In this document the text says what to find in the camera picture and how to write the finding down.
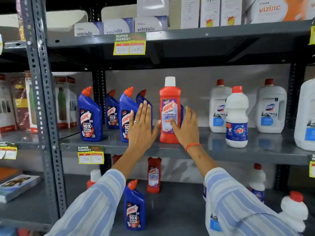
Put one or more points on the person's right forearm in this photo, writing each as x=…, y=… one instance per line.
x=233, y=201

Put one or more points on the person's left hand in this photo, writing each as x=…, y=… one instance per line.
x=141, y=135

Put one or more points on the person's right hand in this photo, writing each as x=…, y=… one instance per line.
x=189, y=132

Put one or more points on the plain white box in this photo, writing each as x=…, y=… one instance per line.
x=152, y=6

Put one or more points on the white purple flat box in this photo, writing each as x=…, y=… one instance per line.
x=87, y=29
x=117, y=26
x=150, y=24

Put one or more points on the person's left thumb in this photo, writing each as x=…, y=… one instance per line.
x=157, y=127

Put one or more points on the orange flat book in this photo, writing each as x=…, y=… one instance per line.
x=8, y=173

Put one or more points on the tall white box orange print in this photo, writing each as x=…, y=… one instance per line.
x=230, y=9
x=210, y=11

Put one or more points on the large white jug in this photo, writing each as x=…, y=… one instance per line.
x=305, y=115

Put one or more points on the yellow green price tag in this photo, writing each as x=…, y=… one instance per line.
x=129, y=44
x=90, y=155
x=8, y=151
x=312, y=34
x=312, y=167

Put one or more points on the person's left forearm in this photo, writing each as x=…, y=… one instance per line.
x=98, y=201

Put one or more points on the large white orange box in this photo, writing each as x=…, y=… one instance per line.
x=311, y=7
x=273, y=9

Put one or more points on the white bottle blue red label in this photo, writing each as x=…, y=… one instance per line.
x=294, y=211
x=236, y=125
x=257, y=181

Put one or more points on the grey metal side shelf rack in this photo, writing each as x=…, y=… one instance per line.
x=14, y=138

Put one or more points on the stack of magazines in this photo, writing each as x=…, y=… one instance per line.
x=18, y=186

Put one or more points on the orange wrist band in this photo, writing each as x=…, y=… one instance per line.
x=192, y=145

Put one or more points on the small red cleaner bottle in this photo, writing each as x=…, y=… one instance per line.
x=154, y=174
x=116, y=158
x=94, y=178

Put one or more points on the person's left middle finger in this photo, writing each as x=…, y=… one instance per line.
x=145, y=111

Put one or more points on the person's left little finger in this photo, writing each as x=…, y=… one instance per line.
x=131, y=119

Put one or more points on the tall red cleaner bottle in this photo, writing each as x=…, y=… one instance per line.
x=169, y=93

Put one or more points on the blue toilet cleaner bottle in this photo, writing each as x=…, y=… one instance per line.
x=134, y=208
x=124, y=115
x=89, y=120
x=112, y=113
x=140, y=98
x=181, y=115

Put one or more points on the boxed green flask red trim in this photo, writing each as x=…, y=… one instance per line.
x=64, y=103

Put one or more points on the person's right thumb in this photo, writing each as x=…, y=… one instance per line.
x=175, y=126

